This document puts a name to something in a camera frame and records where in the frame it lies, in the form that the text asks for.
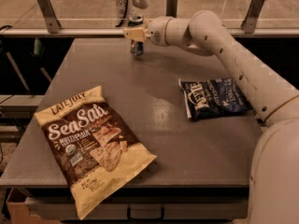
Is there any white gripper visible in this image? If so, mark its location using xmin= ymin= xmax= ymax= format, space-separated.
xmin=123 ymin=17 xmax=171 ymax=47

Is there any blue silver redbull can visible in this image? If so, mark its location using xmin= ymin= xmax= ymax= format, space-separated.
xmin=128 ymin=14 xmax=144 ymax=56

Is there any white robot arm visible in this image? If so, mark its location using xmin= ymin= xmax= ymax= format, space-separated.
xmin=123 ymin=10 xmax=299 ymax=224

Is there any left metal glass bracket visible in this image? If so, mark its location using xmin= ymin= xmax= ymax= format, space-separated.
xmin=36 ymin=0 xmax=61 ymax=34

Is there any Late July chips bag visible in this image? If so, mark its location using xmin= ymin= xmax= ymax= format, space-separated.
xmin=35 ymin=86 xmax=156 ymax=219

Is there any dark blue Kettle chips bag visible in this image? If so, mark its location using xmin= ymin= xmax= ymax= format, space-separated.
xmin=178 ymin=77 xmax=252 ymax=120

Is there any right metal glass bracket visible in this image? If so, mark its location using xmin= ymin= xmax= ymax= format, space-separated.
xmin=241 ymin=0 xmax=265 ymax=34

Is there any metal glass bracket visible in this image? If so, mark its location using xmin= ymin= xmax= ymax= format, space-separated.
xmin=36 ymin=0 xmax=61 ymax=34
xmin=241 ymin=0 xmax=265 ymax=34
xmin=166 ymin=0 xmax=178 ymax=17

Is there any cardboard box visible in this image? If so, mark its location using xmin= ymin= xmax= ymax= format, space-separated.
xmin=6 ymin=189 xmax=61 ymax=224

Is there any grey table drawer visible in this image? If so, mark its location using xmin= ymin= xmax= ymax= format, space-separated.
xmin=25 ymin=198 xmax=248 ymax=221

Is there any middle metal glass bracket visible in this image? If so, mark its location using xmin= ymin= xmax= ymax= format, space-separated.
xmin=166 ymin=0 xmax=178 ymax=17

